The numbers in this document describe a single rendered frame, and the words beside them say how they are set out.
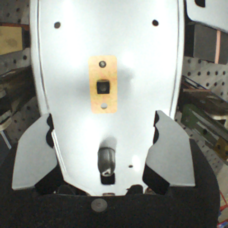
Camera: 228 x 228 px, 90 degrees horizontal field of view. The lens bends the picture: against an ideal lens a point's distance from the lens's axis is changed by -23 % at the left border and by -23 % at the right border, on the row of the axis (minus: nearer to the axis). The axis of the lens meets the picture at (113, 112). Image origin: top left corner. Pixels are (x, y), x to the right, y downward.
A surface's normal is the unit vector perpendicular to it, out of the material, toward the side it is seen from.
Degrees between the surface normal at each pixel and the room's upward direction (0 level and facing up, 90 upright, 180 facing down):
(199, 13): 0
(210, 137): 78
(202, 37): 0
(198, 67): 0
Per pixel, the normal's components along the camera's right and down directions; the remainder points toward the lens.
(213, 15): 0.04, 0.45
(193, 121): -0.97, 0.12
